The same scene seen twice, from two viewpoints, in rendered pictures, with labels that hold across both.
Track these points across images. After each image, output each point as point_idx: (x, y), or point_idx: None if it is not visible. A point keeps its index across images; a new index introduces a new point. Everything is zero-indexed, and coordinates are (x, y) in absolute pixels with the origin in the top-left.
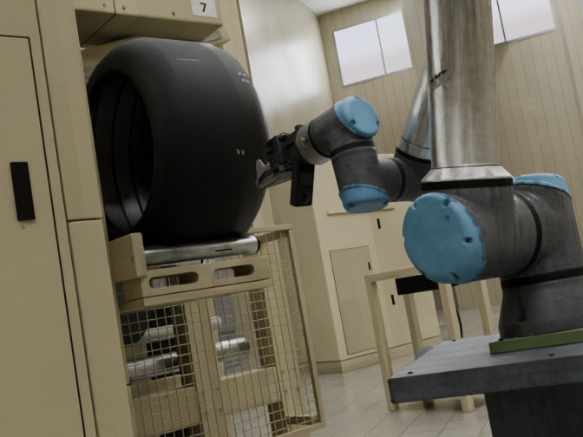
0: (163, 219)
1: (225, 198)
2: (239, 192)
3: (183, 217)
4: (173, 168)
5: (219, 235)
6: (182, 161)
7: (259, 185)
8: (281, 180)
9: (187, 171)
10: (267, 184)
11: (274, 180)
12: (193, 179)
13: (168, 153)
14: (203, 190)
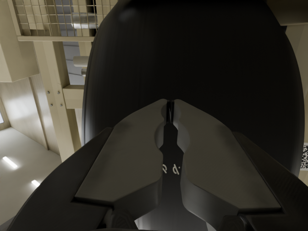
0: (289, 42)
1: (201, 72)
2: (168, 82)
3: (280, 41)
4: (301, 135)
5: (178, 3)
6: (295, 151)
7: (216, 118)
8: (131, 156)
9: (294, 134)
10: (190, 129)
11: (187, 162)
12: (285, 116)
13: (301, 159)
14: (261, 93)
